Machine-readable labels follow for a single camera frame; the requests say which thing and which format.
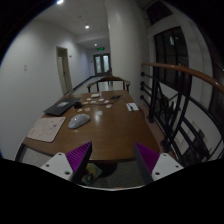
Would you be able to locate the wooden chair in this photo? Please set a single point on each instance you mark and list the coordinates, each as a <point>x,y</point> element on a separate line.
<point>110,79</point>

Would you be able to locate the black metal railing wooden handrail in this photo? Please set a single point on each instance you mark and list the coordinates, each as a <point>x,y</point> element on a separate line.
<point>188,106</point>

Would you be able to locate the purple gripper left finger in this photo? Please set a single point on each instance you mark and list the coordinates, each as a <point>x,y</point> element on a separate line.
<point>70,166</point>

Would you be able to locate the white paper with pen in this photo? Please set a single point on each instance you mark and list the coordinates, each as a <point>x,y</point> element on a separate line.
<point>132,107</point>

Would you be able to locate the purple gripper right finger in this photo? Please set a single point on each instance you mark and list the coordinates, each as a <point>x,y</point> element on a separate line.
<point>152,165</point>

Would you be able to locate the beige printed mouse pad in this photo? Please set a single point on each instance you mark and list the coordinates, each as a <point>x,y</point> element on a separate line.
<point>46,129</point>

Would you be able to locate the black laptop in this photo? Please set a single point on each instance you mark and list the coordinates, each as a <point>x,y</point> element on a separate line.
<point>59,108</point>

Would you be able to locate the white card on table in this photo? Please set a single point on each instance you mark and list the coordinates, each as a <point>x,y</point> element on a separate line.
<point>95,95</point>

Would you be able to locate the small black box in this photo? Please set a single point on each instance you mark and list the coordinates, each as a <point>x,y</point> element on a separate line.
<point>77,105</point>

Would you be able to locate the double door at corridor end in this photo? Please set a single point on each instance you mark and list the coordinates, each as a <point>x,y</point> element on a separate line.
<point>102,64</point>

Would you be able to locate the side door in corridor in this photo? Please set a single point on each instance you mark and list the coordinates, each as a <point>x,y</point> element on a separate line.
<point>63,70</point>

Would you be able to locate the colourful object on floor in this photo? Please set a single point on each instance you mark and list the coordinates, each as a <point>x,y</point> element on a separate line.
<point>92,174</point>

